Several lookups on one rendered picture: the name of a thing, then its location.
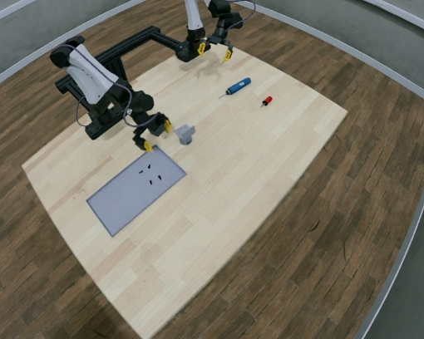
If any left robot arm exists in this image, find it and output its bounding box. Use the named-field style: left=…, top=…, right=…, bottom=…
left=178, top=0, right=244, bottom=59

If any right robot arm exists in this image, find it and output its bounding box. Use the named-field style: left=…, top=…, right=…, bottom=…
left=50, top=36, right=166, bottom=137

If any grey cylinder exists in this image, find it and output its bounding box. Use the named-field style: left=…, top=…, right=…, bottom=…
left=179, top=136, right=193, bottom=145

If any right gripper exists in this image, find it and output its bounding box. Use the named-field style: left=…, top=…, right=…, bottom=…
left=132, top=111, right=171, bottom=151

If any grey l-shaped bracket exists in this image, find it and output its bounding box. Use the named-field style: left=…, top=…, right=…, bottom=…
left=174, top=123, right=195, bottom=141

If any red and black screwdriver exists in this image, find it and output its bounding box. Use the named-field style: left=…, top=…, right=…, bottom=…
left=263, top=96, right=273, bottom=106

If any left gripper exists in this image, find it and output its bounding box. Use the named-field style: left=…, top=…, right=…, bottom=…
left=198, top=28, right=234, bottom=63

